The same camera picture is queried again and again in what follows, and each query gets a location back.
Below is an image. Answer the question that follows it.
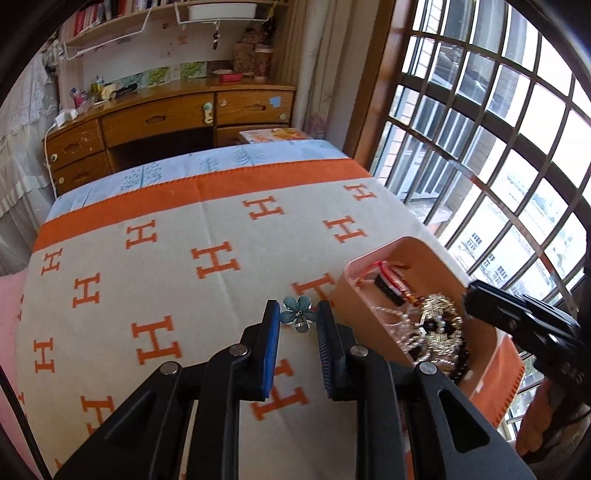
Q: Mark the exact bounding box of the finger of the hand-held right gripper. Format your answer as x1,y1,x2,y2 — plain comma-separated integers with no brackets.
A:
464,291,578,367
467,280,583,334

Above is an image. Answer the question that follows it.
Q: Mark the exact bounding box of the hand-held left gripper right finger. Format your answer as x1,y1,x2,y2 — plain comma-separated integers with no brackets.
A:
315,301,536,480

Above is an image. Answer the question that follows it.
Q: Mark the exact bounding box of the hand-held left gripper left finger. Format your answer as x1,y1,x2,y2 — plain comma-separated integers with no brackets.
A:
54,300,281,480

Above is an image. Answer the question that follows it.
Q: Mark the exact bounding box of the teal flower brooch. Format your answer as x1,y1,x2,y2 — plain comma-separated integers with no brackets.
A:
282,296,316,333

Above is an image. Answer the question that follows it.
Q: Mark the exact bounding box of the pink box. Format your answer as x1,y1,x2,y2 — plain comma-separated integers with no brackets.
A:
330,236,509,431

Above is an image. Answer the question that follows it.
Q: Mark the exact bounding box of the black bead bracelet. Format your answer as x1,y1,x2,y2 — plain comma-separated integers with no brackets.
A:
414,345,472,385

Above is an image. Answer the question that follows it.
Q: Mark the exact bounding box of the gold rhinestone hair comb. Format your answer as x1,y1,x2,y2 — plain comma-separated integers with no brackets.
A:
412,292,468,352

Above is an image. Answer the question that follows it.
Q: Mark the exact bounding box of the pearl strand necklace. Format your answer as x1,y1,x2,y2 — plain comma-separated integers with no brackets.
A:
369,302,433,363

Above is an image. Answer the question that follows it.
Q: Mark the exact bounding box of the red string bracelet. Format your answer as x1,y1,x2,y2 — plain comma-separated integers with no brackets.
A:
355,260,417,306

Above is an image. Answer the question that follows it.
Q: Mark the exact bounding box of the person's right hand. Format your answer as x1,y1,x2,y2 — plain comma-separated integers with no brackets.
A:
515,377,591,464

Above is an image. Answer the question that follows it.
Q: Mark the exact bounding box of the orange and beige patterned blanket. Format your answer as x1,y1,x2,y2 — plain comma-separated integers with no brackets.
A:
16,159,527,480

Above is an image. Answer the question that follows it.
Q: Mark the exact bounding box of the metal window grille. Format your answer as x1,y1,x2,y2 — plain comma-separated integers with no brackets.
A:
369,0,591,445

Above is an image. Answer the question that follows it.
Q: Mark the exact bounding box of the light blue printed sheet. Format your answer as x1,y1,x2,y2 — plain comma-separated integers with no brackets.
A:
45,139,356,223

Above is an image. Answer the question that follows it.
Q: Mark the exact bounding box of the orange magazine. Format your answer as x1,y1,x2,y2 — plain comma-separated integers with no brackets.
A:
238,128,315,145

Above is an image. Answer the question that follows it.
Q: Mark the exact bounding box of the wooden desk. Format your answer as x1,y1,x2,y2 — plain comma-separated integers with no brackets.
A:
42,84,297,198

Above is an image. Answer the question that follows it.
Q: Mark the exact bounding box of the beige curtain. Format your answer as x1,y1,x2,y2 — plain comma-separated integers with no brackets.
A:
272,0,384,145

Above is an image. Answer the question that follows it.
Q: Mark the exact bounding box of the strip of green pictures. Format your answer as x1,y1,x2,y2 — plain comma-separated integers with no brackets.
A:
106,60,213,91

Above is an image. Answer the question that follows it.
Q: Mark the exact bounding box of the white lace cover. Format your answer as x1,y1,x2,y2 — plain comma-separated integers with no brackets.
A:
0,43,64,278

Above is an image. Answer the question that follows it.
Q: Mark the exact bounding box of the white plastic basket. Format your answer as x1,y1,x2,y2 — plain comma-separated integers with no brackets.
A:
187,2,260,22

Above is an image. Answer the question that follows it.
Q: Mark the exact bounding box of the wooden bookshelf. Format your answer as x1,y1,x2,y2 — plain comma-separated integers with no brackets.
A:
59,0,297,48

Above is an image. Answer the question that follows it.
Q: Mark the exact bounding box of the row of books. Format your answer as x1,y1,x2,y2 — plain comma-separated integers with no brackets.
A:
71,0,182,36

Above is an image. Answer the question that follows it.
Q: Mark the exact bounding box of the wooden window frame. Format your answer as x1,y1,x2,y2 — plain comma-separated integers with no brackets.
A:
344,0,417,172

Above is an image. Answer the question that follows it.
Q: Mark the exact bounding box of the white cable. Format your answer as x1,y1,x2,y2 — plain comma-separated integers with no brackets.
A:
43,124,59,200

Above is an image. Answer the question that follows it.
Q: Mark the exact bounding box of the white wire rack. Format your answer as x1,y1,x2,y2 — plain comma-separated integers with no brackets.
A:
174,0,278,29
64,6,156,60

